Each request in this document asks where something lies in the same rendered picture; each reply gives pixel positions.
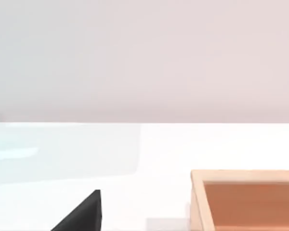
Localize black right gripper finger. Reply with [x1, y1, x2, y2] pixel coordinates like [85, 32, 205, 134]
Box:
[50, 189, 103, 231]

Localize shallow salmon-coloured box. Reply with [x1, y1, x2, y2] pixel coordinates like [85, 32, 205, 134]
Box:
[190, 169, 289, 231]

